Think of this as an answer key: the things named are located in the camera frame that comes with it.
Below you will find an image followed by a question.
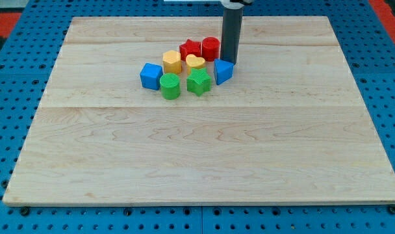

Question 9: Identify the blue triangle block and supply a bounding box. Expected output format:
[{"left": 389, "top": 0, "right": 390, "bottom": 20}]
[{"left": 214, "top": 58, "right": 234, "bottom": 85}]

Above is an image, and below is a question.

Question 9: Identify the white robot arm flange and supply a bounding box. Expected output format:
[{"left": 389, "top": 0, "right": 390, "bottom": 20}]
[{"left": 220, "top": 0, "right": 254, "bottom": 10}]

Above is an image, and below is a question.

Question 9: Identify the green star block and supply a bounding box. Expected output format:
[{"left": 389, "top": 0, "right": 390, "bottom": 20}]
[{"left": 186, "top": 68, "right": 211, "bottom": 96}]

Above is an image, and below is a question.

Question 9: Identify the red star block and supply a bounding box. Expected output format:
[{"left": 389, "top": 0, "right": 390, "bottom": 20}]
[{"left": 179, "top": 39, "right": 201, "bottom": 61}]

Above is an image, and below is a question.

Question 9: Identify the green cylinder block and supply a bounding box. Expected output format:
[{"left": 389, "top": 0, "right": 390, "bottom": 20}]
[{"left": 160, "top": 73, "right": 181, "bottom": 100}]

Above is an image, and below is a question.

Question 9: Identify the yellow heart block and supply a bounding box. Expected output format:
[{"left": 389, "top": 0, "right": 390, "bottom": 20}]
[{"left": 185, "top": 54, "right": 206, "bottom": 75}]

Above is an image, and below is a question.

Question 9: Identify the blue cube block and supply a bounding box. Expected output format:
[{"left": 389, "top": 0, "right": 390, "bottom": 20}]
[{"left": 140, "top": 63, "right": 163, "bottom": 90}]

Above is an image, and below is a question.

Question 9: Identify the yellow hexagon block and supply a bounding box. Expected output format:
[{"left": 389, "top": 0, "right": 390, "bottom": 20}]
[{"left": 162, "top": 50, "right": 182, "bottom": 74}]

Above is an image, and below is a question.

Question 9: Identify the red cylinder block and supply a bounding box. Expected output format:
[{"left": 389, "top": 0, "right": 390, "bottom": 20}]
[{"left": 201, "top": 37, "right": 220, "bottom": 62}]

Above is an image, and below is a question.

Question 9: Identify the light wooden board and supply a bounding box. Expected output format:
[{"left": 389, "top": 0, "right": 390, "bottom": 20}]
[{"left": 3, "top": 16, "right": 395, "bottom": 207}]

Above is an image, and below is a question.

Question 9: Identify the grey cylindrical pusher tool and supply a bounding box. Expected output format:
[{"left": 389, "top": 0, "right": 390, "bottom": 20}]
[{"left": 220, "top": 7, "right": 243, "bottom": 64}]

